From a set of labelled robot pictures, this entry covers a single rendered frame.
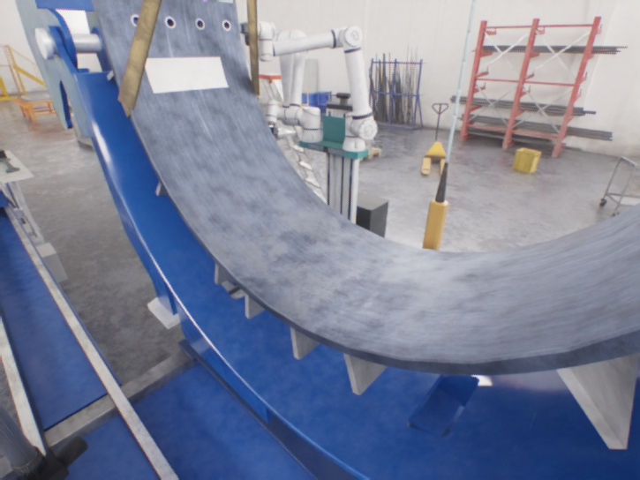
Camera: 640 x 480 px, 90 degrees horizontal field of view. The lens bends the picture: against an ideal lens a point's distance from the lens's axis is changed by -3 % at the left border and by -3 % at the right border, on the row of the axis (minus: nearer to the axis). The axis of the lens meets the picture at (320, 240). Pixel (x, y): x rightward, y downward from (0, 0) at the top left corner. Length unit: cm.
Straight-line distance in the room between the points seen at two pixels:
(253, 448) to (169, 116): 158
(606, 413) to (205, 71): 190
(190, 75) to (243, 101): 29
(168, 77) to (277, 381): 145
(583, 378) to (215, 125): 167
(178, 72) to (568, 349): 177
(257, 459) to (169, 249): 107
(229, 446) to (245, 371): 45
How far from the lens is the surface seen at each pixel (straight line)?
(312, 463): 166
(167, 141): 170
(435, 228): 183
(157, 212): 190
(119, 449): 202
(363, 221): 335
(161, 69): 184
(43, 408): 232
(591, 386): 75
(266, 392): 147
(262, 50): 238
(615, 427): 78
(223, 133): 182
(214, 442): 188
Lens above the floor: 214
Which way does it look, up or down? 29 degrees down
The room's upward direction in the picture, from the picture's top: straight up
